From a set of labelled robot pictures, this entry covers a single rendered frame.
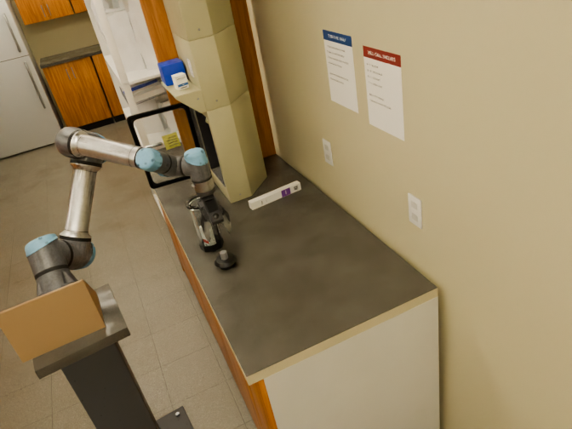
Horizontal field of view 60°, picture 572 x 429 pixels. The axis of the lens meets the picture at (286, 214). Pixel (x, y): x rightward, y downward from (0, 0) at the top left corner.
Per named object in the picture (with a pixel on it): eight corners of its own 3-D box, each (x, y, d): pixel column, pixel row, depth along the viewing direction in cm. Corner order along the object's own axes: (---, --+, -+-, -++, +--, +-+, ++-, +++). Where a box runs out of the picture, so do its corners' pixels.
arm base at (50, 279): (32, 303, 167) (23, 277, 169) (45, 307, 181) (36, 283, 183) (77, 284, 171) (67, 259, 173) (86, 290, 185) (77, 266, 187)
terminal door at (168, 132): (208, 173, 262) (187, 100, 242) (151, 190, 257) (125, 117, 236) (207, 172, 263) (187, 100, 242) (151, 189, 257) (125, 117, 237)
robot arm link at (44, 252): (25, 280, 174) (14, 245, 176) (54, 277, 187) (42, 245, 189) (50, 265, 171) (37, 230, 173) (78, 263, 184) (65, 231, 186)
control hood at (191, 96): (189, 95, 242) (183, 75, 237) (207, 111, 216) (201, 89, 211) (166, 101, 239) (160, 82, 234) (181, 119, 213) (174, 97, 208)
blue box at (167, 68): (182, 76, 235) (177, 57, 231) (187, 80, 227) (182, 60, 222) (163, 82, 233) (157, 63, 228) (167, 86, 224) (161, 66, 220)
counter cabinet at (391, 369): (265, 237, 382) (240, 128, 335) (439, 453, 215) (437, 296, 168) (182, 269, 364) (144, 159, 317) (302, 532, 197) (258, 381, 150)
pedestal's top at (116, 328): (39, 380, 167) (34, 371, 165) (31, 326, 192) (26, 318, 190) (130, 334, 178) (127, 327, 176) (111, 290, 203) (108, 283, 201)
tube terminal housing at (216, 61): (254, 164, 273) (222, 19, 233) (277, 186, 247) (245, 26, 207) (212, 179, 266) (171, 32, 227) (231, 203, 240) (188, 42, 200)
